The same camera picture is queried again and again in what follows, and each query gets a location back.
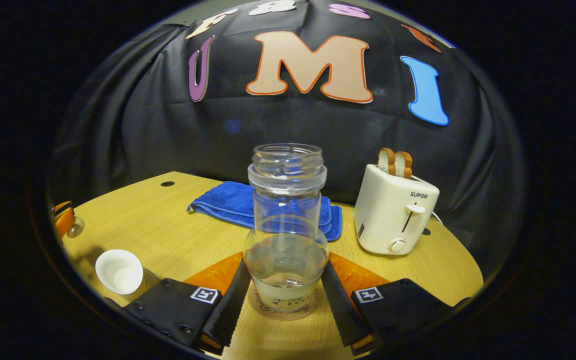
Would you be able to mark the folded blue towel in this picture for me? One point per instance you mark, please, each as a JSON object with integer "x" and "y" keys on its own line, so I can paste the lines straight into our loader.
{"x": 223, "y": 202}

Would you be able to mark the round cork coaster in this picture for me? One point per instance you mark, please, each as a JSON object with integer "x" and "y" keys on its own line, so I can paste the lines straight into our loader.
{"x": 288, "y": 315}

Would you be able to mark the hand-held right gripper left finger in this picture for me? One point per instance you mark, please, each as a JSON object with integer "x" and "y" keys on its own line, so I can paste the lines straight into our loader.
{"x": 228, "y": 310}

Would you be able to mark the white toaster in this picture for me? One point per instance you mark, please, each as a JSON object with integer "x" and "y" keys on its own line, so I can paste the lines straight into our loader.
{"x": 388, "y": 215}

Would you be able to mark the clear water bottle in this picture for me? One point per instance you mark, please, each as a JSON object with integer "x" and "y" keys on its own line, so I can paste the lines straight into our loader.
{"x": 285, "y": 265}

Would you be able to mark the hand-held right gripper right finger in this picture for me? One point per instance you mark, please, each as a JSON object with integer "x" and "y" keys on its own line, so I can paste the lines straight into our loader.
{"x": 340, "y": 310}

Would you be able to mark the beige teacup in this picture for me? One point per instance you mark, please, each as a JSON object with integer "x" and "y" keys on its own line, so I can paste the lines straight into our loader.
{"x": 118, "y": 272}

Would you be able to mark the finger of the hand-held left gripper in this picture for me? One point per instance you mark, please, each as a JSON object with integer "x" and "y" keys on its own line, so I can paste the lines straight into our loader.
{"x": 63, "y": 220}

